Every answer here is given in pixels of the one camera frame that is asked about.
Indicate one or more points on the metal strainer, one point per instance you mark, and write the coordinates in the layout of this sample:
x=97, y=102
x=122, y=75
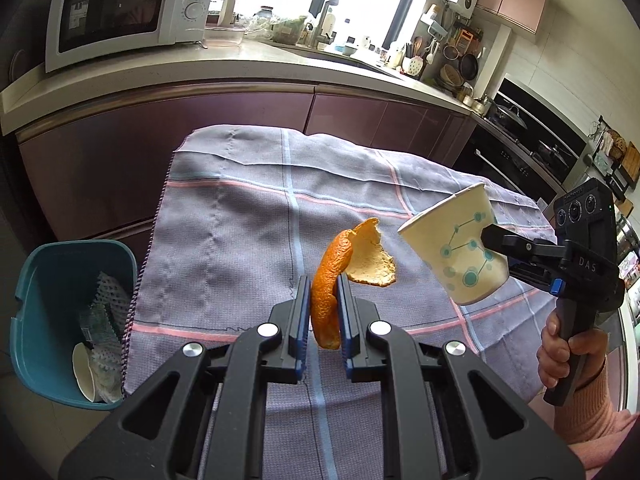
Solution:
x=450, y=52

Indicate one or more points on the black stove hood panel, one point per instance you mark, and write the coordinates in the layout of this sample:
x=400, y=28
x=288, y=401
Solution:
x=550, y=120

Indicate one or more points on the dark jar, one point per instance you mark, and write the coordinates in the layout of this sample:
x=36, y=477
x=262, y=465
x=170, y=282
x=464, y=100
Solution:
x=264, y=12

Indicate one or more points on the black frying pan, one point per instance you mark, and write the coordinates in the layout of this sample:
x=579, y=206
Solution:
x=469, y=66

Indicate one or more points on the black cooking pot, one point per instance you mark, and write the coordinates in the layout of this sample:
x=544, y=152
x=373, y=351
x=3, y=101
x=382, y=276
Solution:
x=550, y=153

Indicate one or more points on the lidded black wok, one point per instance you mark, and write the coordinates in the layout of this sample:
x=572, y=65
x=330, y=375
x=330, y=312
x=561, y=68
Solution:
x=510, y=116

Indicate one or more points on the crumpled plastic bag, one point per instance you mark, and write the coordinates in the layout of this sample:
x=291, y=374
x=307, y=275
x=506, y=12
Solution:
x=257, y=28

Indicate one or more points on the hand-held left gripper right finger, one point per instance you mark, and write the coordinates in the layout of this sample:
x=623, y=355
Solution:
x=345, y=332

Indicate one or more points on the stacked bowls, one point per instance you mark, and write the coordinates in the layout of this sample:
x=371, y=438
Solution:
x=450, y=76

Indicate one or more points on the steel kettle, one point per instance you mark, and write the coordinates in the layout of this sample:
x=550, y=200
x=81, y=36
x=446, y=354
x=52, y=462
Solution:
x=479, y=106

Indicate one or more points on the beige kitchen counter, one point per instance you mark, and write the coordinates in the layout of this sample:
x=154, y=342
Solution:
x=200, y=67

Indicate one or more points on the dotted paper cup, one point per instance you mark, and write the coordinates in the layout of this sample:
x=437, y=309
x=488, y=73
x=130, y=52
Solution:
x=450, y=240

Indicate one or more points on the white soap bottle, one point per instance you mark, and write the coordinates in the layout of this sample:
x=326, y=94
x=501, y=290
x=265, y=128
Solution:
x=329, y=26

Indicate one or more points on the metal storage rack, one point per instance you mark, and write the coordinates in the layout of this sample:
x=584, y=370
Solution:
x=620, y=160

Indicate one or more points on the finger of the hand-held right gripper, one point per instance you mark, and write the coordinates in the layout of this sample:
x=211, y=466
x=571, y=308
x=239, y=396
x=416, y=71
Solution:
x=525, y=250

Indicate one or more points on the purple base cabinets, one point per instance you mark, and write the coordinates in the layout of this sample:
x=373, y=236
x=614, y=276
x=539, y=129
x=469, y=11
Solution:
x=175, y=135

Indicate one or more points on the glass food container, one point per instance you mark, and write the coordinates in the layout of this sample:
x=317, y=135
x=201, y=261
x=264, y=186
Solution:
x=225, y=36

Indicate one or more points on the white microwave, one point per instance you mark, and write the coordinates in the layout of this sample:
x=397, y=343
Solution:
x=115, y=10

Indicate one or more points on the teal trash bin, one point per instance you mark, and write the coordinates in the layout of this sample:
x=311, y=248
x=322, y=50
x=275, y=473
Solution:
x=40, y=310

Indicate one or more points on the glass french press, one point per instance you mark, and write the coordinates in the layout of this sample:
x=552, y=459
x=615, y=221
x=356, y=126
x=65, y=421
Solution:
x=225, y=4

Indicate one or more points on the steel faucet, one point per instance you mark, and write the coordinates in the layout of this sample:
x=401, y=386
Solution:
x=317, y=35

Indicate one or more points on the grey checked tablecloth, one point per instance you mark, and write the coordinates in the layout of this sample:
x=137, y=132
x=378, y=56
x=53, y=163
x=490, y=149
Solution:
x=225, y=220

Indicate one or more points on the kitchen sink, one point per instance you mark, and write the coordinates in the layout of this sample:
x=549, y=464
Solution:
x=345, y=62

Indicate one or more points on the orange peel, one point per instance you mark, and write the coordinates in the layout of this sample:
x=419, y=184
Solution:
x=327, y=280

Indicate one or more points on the person's right hand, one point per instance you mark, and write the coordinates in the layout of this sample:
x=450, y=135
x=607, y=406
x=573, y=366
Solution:
x=550, y=360

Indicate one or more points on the white utensil holder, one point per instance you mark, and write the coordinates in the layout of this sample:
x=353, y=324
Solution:
x=415, y=65

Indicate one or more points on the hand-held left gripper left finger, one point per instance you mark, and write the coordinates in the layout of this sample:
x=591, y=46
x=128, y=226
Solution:
x=301, y=332

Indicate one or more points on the person's right forearm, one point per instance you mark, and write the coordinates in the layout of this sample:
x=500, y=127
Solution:
x=595, y=410

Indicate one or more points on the black built-in oven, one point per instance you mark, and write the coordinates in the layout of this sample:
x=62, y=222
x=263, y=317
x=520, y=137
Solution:
x=495, y=160

